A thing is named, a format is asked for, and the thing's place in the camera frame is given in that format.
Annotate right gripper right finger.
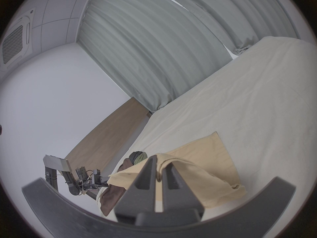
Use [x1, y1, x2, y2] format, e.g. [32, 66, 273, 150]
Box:
[162, 164, 205, 220]

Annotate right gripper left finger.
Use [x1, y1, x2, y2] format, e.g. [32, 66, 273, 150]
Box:
[114, 154, 159, 224]

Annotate tan shorts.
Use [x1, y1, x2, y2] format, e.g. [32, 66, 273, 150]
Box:
[107, 132, 247, 209]

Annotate bed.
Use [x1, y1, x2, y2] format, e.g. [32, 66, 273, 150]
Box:
[64, 36, 317, 222]

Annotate dark brown garment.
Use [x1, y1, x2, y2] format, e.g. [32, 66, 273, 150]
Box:
[100, 158, 135, 217]

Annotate black garment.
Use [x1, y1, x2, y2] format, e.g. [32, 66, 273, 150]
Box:
[128, 151, 144, 161]

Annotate green garment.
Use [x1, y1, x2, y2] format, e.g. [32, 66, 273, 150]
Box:
[133, 152, 148, 165]

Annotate grey-green curtain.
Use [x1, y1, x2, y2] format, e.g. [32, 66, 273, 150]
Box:
[149, 0, 301, 56]
[76, 0, 239, 113]

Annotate ceiling air conditioner vent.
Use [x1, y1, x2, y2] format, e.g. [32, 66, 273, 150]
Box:
[0, 7, 36, 72]

